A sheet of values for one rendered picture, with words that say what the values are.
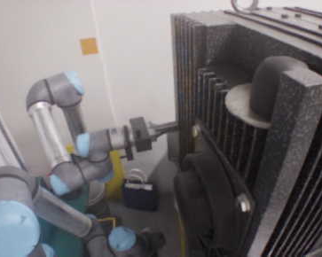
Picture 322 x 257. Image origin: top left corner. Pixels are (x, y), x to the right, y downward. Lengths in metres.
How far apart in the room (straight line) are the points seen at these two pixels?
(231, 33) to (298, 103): 0.30
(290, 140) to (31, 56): 1.53
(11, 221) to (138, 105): 1.31
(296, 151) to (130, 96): 1.41
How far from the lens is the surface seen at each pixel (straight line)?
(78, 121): 1.10
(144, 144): 0.73
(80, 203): 1.31
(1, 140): 1.04
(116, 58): 1.54
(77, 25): 1.48
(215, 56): 0.54
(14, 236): 0.53
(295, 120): 0.28
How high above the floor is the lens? 1.71
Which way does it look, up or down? 35 degrees down
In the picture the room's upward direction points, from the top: 5 degrees counter-clockwise
